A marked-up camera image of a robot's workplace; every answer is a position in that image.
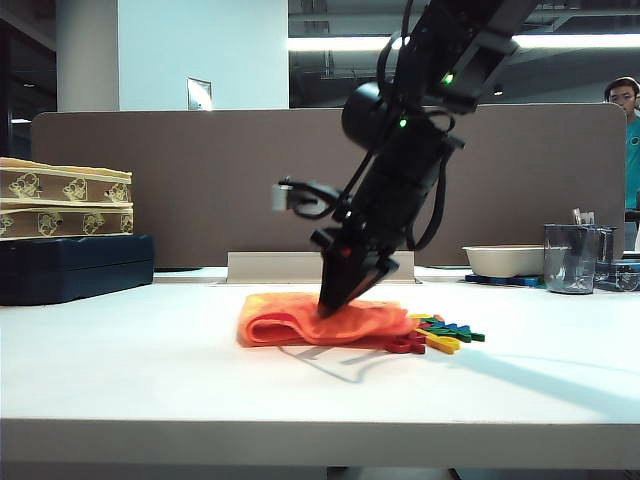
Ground thick cartoon print puzzle box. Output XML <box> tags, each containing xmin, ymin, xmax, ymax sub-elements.
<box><xmin>0</xmin><ymin>156</ymin><xmax>134</xmax><ymax>206</ymax></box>

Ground dark blue plastic case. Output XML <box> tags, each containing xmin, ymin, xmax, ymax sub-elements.
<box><xmin>0</xmin><ymin>232</ymin><xmax>156</xmax><ymax>307</ymax></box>

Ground white headphones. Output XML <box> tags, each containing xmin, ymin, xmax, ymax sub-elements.
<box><xmin>603</xmin><ymin>76</ymin><xmax>640</xmax><ymax>109</ymax></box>

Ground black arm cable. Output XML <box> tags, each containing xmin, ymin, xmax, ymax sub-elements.
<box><xmin>405</xmin><ymin>110</ymin><xmax>459</xmax><ymax>252</ymax></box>
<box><xmin>376</xmin><ymin>0</ymin><xmax>419</xmax><ymax>101</ymax></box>

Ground person in teal shirt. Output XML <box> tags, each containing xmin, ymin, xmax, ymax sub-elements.
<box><xmin>603</xmin><ymin>76</ymin><xmax>640</xmax><ymax>211</ymax></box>

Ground brown desk partition panel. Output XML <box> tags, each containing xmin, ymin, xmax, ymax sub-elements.
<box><xmin>30</xmin><ymin>103</ymin><xmax>628</xmax><ymax>269</ymax></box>

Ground white building column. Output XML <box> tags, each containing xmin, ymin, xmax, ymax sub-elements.
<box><xmin>55</xmin><ymin>0</ymin><xmax>290</xmax><ymax>112</ymax></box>

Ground white ceiling light strip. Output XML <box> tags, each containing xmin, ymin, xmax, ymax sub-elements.
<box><xmin>287</xmin><ymin>33</ymin><xmax>640</xmax><ymax>52</ymax></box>

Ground orange microfibre cloth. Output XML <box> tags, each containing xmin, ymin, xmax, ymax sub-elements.
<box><xmin>236</xmin><ymin>292</ymin><xmax>419</xmax><ymax>350</ymax></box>

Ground thin cartoon print puzzle box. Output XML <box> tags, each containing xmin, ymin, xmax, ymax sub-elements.
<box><xmin>0</xmin><ymin>199</ymin><xmax>135</xmax><ymax>240</ymax></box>

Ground grey cable tray flap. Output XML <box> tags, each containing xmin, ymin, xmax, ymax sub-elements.
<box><xmin>227</xmin><ymin>250</ymin><xmax>416</xmax><ymax>285</ymax></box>

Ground small clear glass cup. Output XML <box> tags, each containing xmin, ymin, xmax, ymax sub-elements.
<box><xmin>593</xmin><ymin>226</ymin><xmax>621</xmax><ymax>264</ymax></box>

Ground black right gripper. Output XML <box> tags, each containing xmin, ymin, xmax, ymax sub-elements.
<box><xmin>310</xmin><ymin>203</ymin><xmax>422</xmax><ymax>320</ymax></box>

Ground red letter magnet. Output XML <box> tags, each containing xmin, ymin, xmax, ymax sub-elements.
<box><xmin>383</xmin><ymin>332</ymin><xmax>427</xmax><ymax>355</ymax></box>

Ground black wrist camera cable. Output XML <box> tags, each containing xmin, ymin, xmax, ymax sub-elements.
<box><xmin>292</xmin><ymin>149</ymin><xmax>376</xmax><ymax>221</ymax></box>

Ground white paper bowl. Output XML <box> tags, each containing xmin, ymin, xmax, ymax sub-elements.
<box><xmin>461</xmin><ymin>244</ymin><xmax>547</xmax><ymax>279</ymax></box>

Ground silver wall sign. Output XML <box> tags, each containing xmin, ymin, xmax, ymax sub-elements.
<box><xmin>187</xmin><ymin>77</ymin><xmax>214</xmax><ymax>112</ymax></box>

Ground clear plastic cup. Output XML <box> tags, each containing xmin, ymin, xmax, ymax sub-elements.
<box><xmin>543</xmin><ymin>223</ymin><xmax>597</xmax><ymax>295</ymax></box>

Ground blue mat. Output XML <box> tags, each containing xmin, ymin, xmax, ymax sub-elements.
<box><xmin>464</xmin><ymin>272</ymin><xmax>546</xmax><ymax>290</ymax></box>

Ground green letter magnet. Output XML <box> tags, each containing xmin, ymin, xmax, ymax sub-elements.
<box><xmin>429</xmin><ymin>323</ymin><xmax>487</xmax><ymax>344</ymax></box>

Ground blue patterned flat item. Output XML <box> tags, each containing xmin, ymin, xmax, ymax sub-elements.
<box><xmin>593</xmin><ymin>259</ymin><xmax>640</xmax><ymax>294</ymax></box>

